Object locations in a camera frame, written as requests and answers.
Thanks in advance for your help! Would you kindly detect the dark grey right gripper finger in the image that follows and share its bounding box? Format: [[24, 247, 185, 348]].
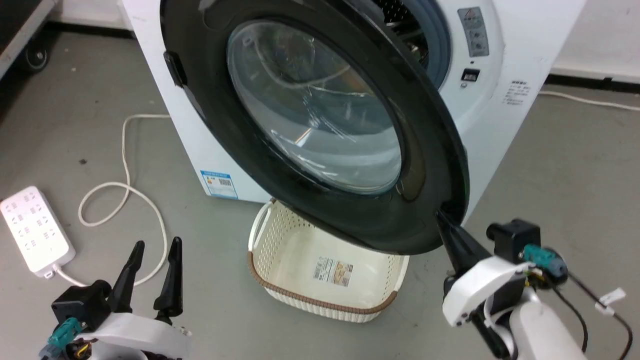
[[434, 209, 494, 277]]

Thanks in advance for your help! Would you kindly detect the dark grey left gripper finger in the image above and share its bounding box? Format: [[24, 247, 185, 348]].
[[107, 240, 146, 314], [153, 237, 184, 321]]

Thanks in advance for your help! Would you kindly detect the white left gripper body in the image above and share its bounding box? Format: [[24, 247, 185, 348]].
[[84, 312, 193, 360]]

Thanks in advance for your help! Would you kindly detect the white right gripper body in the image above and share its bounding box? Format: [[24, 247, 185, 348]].
[[442, 255, 537, 328]]

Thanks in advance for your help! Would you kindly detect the black round glass washer door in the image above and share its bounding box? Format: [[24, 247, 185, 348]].
[[160, 0, 471, 256]]

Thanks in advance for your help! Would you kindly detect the white front-load washing machine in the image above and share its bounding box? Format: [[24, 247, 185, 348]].
[[121, 0, 587, 227]]

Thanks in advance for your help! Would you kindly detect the white power strip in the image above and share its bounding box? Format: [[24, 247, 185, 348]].
[[0, 186, 76, 279]]

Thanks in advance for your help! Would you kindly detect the blue white energy label sticker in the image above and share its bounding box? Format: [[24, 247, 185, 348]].
[[199, 169, 239, 200]]

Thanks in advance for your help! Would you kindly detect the cream perforated laundry basket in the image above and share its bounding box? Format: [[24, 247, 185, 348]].
[[247, 198, 411, 324]]

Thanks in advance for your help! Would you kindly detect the grey cart with caster wheel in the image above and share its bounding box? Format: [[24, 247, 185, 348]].
[[0, 0, 57, 81]]

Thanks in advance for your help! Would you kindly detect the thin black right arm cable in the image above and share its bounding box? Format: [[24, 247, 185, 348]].
[[542, 272, 634, 360]]

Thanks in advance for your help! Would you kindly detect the white cable tag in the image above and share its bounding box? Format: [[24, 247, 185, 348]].
[[594, 288, 627, 317]]

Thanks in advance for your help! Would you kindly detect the white power strip cord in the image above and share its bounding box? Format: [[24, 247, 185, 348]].
[[52, 113, 172, 289]]

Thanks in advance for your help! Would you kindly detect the thin white floor cable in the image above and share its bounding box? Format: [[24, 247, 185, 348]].
[[538, 89, 640, 112]]

